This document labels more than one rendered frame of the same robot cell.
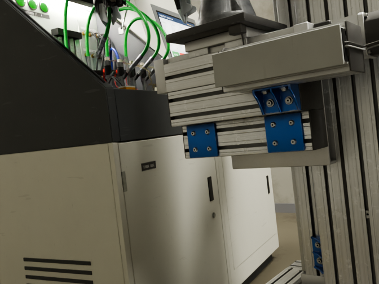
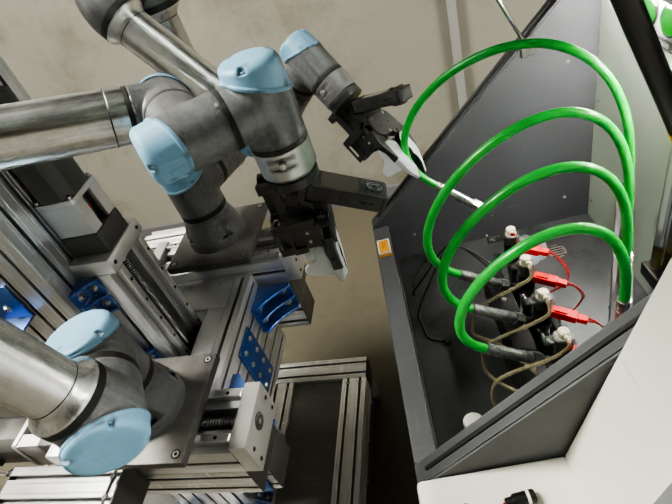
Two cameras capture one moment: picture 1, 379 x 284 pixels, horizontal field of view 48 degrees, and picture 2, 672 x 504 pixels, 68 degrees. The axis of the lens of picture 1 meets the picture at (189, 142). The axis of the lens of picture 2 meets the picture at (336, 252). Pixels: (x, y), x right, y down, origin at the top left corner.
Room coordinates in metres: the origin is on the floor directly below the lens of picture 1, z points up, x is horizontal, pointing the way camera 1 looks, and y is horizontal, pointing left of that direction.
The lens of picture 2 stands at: (2.20, -0.22, 1.74)
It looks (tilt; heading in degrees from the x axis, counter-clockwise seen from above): 39 degrees down; 162
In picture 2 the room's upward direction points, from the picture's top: 20 degrees counter-clockwise
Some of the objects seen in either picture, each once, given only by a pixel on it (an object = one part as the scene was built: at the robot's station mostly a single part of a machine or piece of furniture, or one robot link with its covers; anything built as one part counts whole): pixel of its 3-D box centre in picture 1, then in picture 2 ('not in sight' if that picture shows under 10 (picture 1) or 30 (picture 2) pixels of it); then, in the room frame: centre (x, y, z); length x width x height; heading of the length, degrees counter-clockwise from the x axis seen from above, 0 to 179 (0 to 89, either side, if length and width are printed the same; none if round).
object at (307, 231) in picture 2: not in sight; (299, 206); (1.64, -0.05, 1.36); 0.09 x 0.08 x 0.12; 61
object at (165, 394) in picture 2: not in sight; (133, 391); (1.47, -0.43, 1.09); 0.15 x 0.15 x 0.10
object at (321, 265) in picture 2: (189, 10); (324, 267); (1.65, -0.06, 1.25); 0.06 x 0.03 x 0.09; 61
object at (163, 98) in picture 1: (165, 113); (406, 340); (1.57, 0.07, 0.87); 0.62 x 0.04 x 0.16; 151
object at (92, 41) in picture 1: (93, 54); not in sight; (2.02, 0.40, 1.20); 0.13 x 0.03 x 0.31; 151
